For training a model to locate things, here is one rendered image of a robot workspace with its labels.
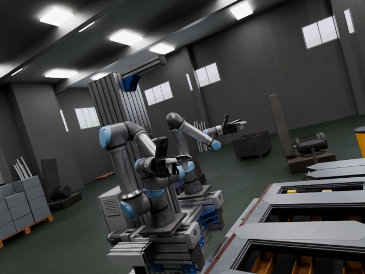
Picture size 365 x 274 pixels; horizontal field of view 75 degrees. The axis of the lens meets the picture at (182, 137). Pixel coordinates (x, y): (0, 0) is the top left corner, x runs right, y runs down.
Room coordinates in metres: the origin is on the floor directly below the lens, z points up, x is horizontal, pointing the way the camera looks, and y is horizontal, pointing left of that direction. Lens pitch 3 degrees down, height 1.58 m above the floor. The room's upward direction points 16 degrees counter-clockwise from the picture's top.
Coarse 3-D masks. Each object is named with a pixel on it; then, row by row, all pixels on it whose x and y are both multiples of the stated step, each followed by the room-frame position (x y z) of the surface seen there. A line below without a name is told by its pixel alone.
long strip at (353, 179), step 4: (308, 180) 1.88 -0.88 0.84; (312, 180) 1.86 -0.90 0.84; (316, 180) 1.84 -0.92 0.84; (320, 180) 1.81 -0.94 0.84; (324, 180) 1.79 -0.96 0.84; (328, 180) 1.77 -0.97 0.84; (332, 180) 1.75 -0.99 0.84; (336, 180) 1.73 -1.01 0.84; (340, 180) 1.71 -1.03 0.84; (344, 180) 1.69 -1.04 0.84; (348, 180) 1.67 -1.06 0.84; (352, 180) 1.65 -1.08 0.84; (356, 180) 1.63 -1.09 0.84; (360, 180) 1.62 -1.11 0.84; (364, 180) 1.60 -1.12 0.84; (276, 184) 2.00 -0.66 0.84; (280, 184) 1.98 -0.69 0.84; (284, 184) 1.95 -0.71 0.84; (288, 184) 1.92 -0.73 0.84; (292, 184) 1.90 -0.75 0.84; (296, 184) 1.88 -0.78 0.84; (300, 184) 1.85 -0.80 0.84; (304, 184) 1.83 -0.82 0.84; (308, 184) 1.81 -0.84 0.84
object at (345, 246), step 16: (272, 208) 1.64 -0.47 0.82; (288, 208) 1.58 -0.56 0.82; (304, 208) 1.52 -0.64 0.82; (256, 240) 1.28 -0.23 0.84; (272, 240) 1.23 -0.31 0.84; (288, 240) 1.19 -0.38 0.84; (304, 240) 1.15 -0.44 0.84; (320, 240) 1.11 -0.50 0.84; (336, 240) 1.08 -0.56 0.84; (352, 240) 1.05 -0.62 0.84; (240, 256) 1.19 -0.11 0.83
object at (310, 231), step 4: (304, 224) 1.29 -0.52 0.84; (308, 224) 1.28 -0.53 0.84; (312, 224) 1.27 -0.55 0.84; (316, 224) 1.26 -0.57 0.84; (304, 228) 1.25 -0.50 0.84; (308, 228) 1.24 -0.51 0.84; (312, 228) 1.23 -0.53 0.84; (316, 228) 1.22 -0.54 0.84; (304, 232) 1.22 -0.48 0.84; (308, 232) 1.21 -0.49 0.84; (312, 232) 1.19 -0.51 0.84; (316, 232) 1.19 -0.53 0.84; (304, 236) 1.18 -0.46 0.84; (308, 236) 1.17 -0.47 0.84; (312, 236) 1.16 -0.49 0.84; (316, 236) 1.15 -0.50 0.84
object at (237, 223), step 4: (256, 200) 2.20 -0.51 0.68; (252, 204) 2.13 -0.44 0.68; (248, 208) 2.08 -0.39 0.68; (244, 212) 2.02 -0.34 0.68; (240, 216) 1.97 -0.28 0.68; (240, 220) 1.90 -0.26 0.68; (236, 224) 1.85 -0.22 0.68; (232, 228) 1.80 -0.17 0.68; (228, 232) 1.76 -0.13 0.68; (232, 232) 1.75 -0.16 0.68; (224, 236) 1.72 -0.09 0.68; (228, 236) 1.70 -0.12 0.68; (224, 244) 1.62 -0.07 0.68; (216, 248) 1.59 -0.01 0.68; (212, 252) 1.56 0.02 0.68; (208, 260) 1.49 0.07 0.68; (208, 264) 1.45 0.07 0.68; (204, 268) 1.42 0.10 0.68; (200, 272) 1.39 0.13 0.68
